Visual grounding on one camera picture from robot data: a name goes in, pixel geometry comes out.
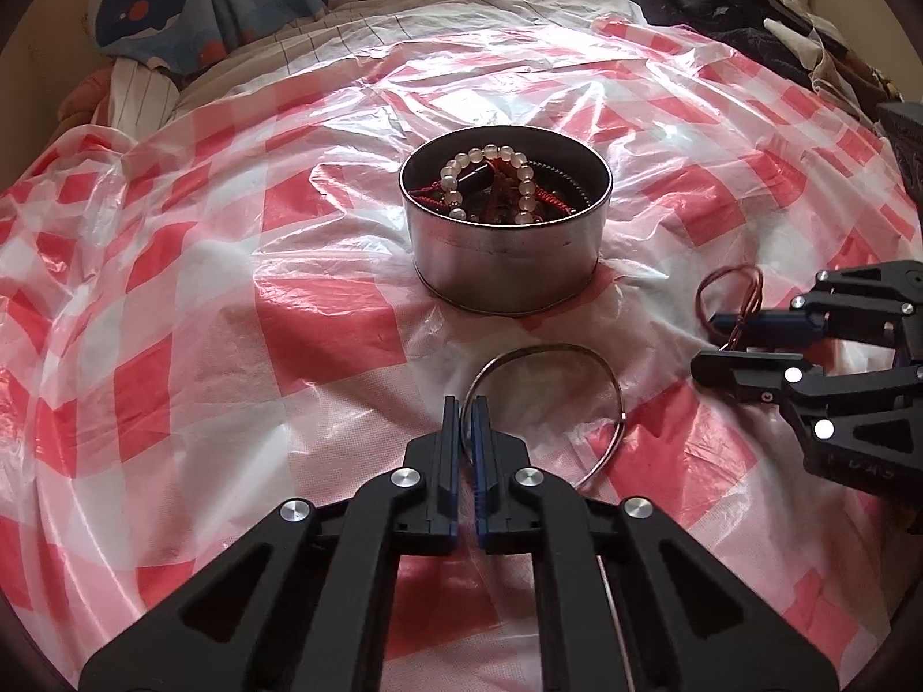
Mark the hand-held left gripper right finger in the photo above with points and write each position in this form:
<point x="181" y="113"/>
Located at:
<point x="481" y="461"/>

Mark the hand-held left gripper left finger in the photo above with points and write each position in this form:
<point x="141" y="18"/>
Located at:
<point x="452" y="461"/>

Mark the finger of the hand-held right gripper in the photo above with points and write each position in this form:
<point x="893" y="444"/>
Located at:
<point x="764" y="324"/>
<point x="735" y="375"/>

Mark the thin metal bangle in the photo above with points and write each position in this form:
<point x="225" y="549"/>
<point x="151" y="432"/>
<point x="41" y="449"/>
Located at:
<point x="621" y="411"/>

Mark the round metal tin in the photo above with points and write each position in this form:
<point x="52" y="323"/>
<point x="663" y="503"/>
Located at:
<point x="505" y="267"/>

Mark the red checkered plastic sheet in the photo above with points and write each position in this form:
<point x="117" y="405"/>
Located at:
<point x="216" y="346"/>

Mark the beige cloth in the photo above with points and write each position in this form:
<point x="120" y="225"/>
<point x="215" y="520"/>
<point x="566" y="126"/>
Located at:
<point x="789" y="29"/>

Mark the pile of dark clothes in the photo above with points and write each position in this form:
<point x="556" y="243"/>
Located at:
<point x="721" y="0"/>

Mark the white grid bedsheet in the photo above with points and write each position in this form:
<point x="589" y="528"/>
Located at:
<point x="303" y="58"/>

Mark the striped pillow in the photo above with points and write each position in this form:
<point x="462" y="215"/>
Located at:
<point x="137" y="97"/>

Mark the orange cloth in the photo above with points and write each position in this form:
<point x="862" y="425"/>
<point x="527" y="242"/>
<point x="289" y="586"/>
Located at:
<point x="79" y="97"/>

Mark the whale print cloth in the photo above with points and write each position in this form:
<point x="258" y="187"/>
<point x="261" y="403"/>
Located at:
<point x="144" y="14"/>

